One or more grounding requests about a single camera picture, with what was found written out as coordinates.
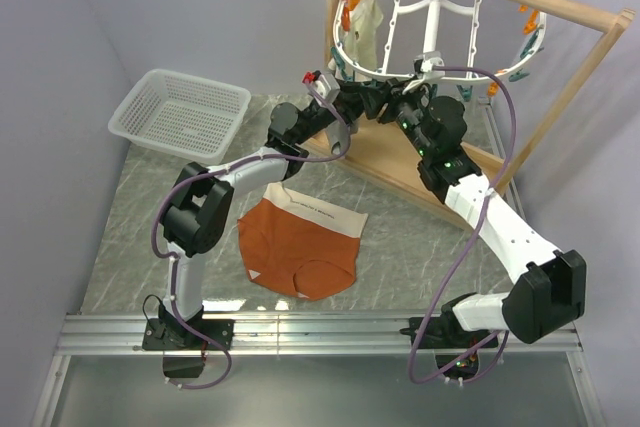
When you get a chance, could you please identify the white oval clip hanger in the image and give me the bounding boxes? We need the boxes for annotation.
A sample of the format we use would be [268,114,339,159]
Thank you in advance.
[329,0,549,84]

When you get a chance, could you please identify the white plastic perforated basket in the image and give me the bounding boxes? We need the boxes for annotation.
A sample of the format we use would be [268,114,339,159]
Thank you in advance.
[108,69,251,165]

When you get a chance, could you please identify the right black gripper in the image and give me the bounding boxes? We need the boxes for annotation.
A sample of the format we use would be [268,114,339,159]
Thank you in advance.
[358,76,434,159]

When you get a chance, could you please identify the aluminium mounting rail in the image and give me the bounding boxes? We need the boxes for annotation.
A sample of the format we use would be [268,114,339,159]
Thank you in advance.
[55,310,584,357]

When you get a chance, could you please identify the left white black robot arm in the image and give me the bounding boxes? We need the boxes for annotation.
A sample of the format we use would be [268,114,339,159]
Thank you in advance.
[152,81,386,350]

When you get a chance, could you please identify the pale yellow hanging underwear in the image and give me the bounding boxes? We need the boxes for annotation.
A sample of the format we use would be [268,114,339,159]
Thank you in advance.
[343,0,384,71]

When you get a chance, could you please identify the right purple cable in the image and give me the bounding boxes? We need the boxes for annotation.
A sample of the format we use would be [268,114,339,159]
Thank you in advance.
[408,64,517,386]

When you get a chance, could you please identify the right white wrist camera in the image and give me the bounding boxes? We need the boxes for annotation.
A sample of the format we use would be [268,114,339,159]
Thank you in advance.
[413,51,444,80]

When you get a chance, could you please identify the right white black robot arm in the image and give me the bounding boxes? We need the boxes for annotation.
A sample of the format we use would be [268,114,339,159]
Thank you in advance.
[366,79,587,347]

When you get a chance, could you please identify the wooden clothes rack with tray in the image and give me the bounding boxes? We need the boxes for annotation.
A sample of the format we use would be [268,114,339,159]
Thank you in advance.
[308,0,635,226]

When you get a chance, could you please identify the grey underwear with white waistband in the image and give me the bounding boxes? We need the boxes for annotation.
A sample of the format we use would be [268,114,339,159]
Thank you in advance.
[325,121,359,155]

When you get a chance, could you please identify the orange underwear with beige waistband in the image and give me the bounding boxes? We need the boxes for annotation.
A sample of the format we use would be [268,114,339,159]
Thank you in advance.
[237,182,368,301]

